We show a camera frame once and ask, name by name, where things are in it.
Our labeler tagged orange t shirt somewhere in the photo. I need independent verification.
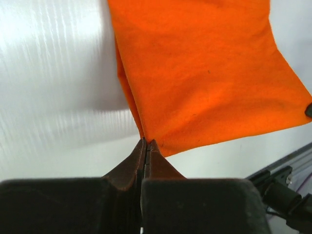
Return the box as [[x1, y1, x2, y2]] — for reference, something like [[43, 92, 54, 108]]
[[108, 0, 312, 156]]

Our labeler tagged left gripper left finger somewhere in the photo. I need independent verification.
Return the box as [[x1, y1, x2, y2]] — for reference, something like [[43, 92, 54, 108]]
[[0, 139, 147, 234]]

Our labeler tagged aluminium frame rail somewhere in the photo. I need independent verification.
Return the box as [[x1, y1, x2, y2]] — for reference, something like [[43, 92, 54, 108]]
[[247, 143, 312, 181]]

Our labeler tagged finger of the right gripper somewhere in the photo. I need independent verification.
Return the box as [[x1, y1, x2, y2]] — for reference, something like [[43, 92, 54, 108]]
[[305, 103, 312, 118]]

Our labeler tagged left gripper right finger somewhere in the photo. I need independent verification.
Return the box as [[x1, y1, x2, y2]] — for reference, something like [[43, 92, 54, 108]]
[[141, 141, 271, 234]]

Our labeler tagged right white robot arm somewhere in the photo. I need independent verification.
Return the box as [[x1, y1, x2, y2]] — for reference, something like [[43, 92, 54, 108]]
[[247, 143, 312, 234]]

